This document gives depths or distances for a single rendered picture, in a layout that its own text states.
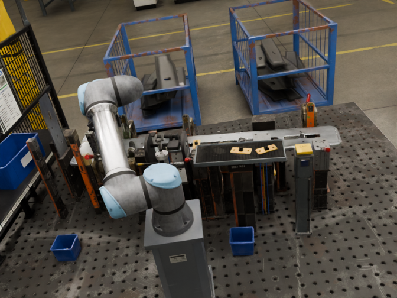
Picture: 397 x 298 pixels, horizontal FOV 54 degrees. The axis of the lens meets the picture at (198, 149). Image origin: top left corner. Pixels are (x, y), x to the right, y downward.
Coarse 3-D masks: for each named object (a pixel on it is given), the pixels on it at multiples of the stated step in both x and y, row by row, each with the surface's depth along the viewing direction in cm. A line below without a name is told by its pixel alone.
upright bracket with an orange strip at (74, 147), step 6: (72, 138) 185; (72, 144) 187; (72, 150) 189; (78, 150) 189; (78, 156) 191; (78, 162) 193; (84, 168) 195; (84, 174) 197; (84, 180) 199; (90, 186) 201; (90, 192) 203; (90, 198) 206; (96, 198) 207; (96, 204) 208; (96, 210) 210
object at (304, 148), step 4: (296, 144) 160; (300, 144) 160; (304, 144) 159; (308, 144) 159; (296, 148) 158; (300, 148) 157; (304, 148) 157; (308, 148) 156; (300, 152) 155; (304, 152) 155; (308, 152) 155; (312, 152) 155
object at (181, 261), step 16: (192, 208) 145; (192, 224) 138; (144, 240) 135; (160, 240) 134; (176, 240) 133; (192, 240) 132; (160, 256) 137; (176, 256) 138; (192, 256) 138; (160, 272) 145; (176, 272) 142; (192, 272) 143; (208, 272) 156; (176, 288) 147; (192, 288) 148; (208, 288) 152
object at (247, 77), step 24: (288, 0) 444; (240, 24) 383; (336, 24) 344; (264, 48) 420; (312, 48) 417; (240, 72) 483; (264, 72) 441; (288, 72) 366; (264, 96) 417; (288, 96) 398; (312, 96) 404
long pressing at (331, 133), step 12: (240, 132) 205; (252, 132) 203; (264, 132) 201; (276, 132) 199; (288, 132) 198; (300, 132) 196; (312, 132) 195; (324, 132) 193; (336, 132) 192; (84, 144) 217; (288, 144) 189; (336, 144) 183
